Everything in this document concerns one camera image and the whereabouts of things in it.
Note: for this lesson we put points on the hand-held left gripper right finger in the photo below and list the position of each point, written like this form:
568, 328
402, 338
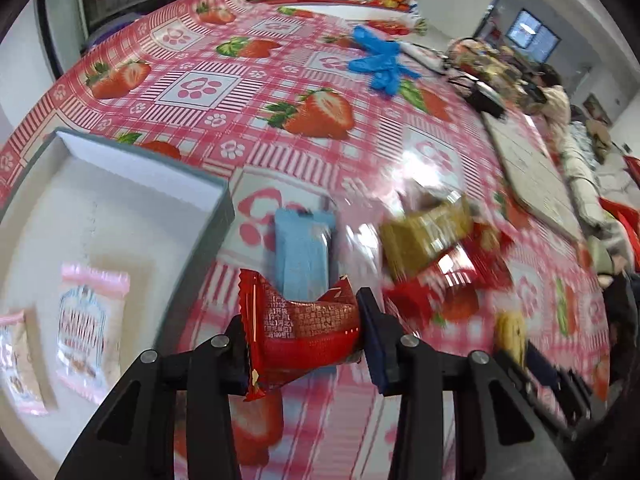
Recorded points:
377, 345

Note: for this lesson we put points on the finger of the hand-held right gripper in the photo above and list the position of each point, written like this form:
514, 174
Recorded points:
560, 390

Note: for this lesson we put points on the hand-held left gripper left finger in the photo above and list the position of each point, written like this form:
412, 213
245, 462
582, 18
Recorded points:
235, 360

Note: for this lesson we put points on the light blue snack packet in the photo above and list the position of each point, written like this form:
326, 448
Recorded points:
300, 255

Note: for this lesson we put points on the white framed-print snack packet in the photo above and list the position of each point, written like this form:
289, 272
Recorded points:
95, 330

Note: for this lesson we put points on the grey shallow box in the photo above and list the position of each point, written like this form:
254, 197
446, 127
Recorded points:
100, 210

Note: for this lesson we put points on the pink cookie-print snack packet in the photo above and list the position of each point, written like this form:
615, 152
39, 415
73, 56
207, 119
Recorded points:
17, 360

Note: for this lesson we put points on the basket of snacks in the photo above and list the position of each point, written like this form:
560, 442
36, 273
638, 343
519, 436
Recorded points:
480, 57

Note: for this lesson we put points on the red foil snack packet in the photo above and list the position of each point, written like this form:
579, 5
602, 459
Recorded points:
480, 260
410, 300

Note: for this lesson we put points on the gold snack packet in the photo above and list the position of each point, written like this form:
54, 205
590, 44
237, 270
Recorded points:
425, 240

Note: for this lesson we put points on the light sofa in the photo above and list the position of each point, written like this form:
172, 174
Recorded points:
587, 190

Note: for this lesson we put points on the strawberry print tablecloth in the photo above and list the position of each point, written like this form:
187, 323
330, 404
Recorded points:
280, 160

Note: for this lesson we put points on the grey flat board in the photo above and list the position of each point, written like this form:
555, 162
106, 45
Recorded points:
535, 175

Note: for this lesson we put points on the black pouch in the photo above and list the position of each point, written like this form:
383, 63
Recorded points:
485, 100

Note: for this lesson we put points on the blue disposable glove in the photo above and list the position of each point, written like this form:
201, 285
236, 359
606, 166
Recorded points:
387, 75
372, 42

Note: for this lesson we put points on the red fruit basket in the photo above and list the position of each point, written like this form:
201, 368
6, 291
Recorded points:
395, 26

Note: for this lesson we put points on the dark framed window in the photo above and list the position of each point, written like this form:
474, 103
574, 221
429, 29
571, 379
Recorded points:
532, 35

